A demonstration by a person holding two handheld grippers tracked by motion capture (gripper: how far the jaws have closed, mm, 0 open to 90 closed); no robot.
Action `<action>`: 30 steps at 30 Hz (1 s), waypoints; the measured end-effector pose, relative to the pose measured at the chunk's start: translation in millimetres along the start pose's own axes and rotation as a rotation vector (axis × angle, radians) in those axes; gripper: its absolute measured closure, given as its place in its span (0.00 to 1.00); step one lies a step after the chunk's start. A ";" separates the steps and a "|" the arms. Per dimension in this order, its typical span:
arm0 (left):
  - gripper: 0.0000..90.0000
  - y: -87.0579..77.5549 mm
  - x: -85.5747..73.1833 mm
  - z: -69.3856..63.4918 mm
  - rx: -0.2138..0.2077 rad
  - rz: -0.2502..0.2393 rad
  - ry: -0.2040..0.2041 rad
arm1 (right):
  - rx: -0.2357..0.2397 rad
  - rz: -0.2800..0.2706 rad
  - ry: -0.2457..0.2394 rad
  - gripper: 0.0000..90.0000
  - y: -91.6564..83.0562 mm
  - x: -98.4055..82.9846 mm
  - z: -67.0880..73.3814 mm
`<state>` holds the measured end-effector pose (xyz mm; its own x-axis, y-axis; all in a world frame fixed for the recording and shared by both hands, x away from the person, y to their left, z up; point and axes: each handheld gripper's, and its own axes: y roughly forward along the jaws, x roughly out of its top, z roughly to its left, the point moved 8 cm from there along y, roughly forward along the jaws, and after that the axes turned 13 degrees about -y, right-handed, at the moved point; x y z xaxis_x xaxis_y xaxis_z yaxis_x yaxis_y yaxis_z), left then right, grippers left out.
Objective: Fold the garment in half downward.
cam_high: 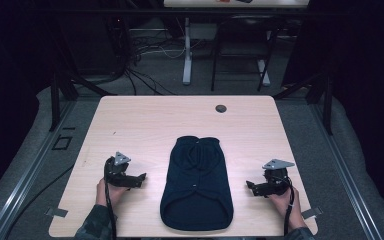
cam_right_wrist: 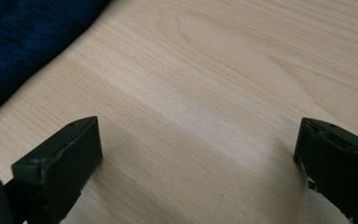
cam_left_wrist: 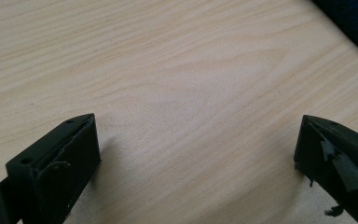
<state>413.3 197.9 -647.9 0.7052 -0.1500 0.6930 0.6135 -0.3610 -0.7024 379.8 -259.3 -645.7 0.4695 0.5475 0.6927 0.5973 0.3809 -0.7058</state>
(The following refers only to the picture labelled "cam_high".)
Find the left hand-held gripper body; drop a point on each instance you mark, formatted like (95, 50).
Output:
(117, 171)

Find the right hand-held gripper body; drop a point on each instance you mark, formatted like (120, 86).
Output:
(275, 181)

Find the dark navy sleeveless garment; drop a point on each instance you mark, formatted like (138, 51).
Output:
(196, 186)

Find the person's left hand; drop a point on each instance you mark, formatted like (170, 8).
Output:
(108, 195)

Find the person's right hand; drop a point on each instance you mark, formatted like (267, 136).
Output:
(291, 210)

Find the round grey table grommet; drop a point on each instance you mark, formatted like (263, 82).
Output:
(220, 108)

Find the white desk with legs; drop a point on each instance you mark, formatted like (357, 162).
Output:
(187, 63)

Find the black chair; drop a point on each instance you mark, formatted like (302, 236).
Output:
(240, 33)

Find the grey table edge bracket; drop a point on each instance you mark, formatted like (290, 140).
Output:
(56, 212)
(312, 212)

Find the aluminium floor rail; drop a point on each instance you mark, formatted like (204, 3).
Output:
(346, 173)
(30, 173)

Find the black metal frame post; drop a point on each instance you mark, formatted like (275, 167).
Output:
(326, 106)
(56, 103)

